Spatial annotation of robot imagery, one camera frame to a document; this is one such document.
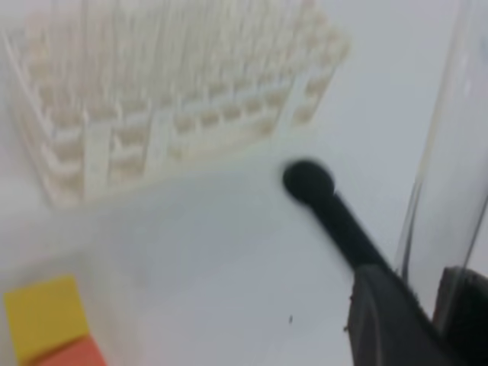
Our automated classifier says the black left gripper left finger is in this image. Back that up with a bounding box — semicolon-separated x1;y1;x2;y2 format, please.
346;265;454;365

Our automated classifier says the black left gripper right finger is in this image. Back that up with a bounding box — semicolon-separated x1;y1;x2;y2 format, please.
433;267;487;365

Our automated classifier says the clear glass test tube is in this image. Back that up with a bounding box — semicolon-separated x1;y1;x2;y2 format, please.
395;1;487;333

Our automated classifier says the white plastic test tube rack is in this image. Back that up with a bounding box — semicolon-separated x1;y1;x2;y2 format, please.
1;1;350;207

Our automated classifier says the black plastic funnel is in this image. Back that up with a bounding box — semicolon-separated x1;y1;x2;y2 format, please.
281;159;400;278

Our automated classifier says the orange foam cube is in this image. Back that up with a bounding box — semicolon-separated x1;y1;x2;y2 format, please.
34;336;108;366

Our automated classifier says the yellow foam cube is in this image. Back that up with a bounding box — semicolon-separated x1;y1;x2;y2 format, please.
3;276;89;365

